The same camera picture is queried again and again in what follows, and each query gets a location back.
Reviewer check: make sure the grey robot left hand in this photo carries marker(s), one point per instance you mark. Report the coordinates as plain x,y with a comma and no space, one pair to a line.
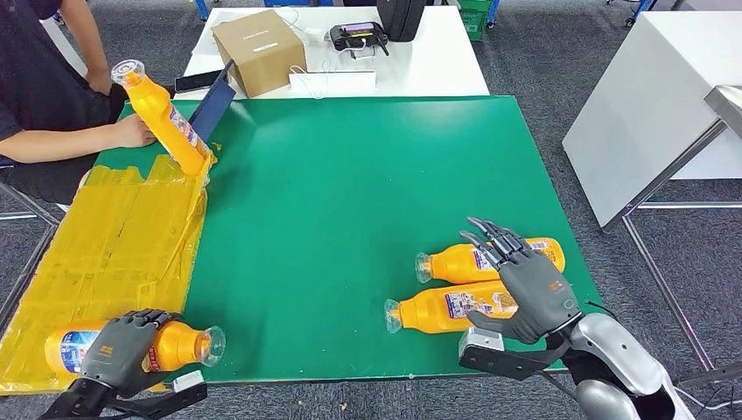
113,359

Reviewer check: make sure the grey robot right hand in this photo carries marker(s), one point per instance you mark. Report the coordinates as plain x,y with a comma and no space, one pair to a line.
539,295

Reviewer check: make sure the person's right hand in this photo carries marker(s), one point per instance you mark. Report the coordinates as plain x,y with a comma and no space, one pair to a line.
134,133

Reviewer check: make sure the orange bottle with clear cap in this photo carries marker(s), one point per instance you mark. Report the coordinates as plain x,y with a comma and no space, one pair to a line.
156,110
179,348
446,266
423,313

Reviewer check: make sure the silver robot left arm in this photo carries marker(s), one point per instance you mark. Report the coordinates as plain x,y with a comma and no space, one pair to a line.
69,403

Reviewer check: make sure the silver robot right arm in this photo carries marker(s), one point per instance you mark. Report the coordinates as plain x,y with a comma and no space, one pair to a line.
614,353

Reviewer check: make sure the person's left forearm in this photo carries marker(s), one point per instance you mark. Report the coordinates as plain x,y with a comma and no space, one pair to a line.
87,40

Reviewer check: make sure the person's right forearm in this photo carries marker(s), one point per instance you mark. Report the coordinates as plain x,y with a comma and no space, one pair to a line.
58,145

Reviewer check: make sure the black smartphone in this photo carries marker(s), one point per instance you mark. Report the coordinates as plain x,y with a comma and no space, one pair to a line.
194,81

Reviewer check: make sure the dark blue tablet case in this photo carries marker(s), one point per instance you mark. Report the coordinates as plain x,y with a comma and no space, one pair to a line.
211,104

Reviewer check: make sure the yellow taped sheet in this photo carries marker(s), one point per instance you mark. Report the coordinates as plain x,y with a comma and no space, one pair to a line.
104,243

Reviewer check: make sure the person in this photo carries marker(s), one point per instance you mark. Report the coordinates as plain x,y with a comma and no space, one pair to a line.
35,69

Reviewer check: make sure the brown cardboard box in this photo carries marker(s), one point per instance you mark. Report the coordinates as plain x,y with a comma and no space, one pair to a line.
261,51

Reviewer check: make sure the white tilted desk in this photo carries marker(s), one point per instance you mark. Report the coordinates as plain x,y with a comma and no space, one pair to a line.
637,104

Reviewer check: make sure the green table mat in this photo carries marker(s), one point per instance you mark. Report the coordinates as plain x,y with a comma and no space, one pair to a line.
348,185

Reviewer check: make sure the black handheld controller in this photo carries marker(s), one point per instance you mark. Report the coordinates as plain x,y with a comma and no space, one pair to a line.
355,36

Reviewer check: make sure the white table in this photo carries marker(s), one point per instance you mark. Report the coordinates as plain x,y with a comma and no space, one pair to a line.
435,62

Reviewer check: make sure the steel table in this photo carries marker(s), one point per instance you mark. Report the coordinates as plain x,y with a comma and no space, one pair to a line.
727,107

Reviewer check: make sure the green plastic crate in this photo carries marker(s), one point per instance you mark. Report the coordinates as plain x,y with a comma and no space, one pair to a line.
474,22

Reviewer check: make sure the black bag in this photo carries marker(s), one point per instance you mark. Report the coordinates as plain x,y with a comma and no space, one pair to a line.
401,16

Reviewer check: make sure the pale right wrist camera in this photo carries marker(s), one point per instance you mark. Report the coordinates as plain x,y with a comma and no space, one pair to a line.
481,343

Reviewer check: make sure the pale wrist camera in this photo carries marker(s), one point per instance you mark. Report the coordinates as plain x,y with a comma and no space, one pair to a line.
188,381
481,343

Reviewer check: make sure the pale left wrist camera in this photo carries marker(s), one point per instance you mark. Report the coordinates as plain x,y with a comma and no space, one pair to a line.
188,381

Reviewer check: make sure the grey metal desk frame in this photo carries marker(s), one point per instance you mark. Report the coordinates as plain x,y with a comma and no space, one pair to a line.
695,204

